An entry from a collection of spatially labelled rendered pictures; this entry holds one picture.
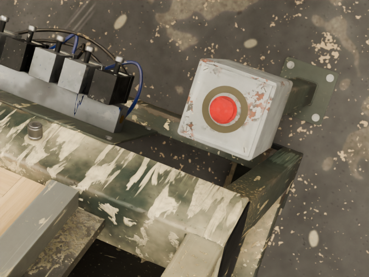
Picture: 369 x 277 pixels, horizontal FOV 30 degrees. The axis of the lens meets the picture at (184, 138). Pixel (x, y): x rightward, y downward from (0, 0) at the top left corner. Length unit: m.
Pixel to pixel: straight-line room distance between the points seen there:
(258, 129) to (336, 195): 0.96
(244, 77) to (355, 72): 0.94
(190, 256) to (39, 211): 0.24
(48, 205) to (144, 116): 0.78
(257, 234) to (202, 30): 0.59
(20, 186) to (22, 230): 0.12
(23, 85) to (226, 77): 0.47
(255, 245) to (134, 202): 0.76
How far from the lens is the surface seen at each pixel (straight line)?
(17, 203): 1.13
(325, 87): 1.89
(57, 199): 1.10
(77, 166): 1.14
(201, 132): 1.00
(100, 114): 1.26
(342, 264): 1.97
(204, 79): 1.00
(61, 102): 1.29
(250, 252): 1.81
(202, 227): 1.07
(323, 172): 1.92
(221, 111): 0.98
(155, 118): 1.82
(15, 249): 1.04
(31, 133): 1.18
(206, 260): 1.03
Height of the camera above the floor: 1.89
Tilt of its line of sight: 72 degrees down
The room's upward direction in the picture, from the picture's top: 108 degrees counter-clockwise
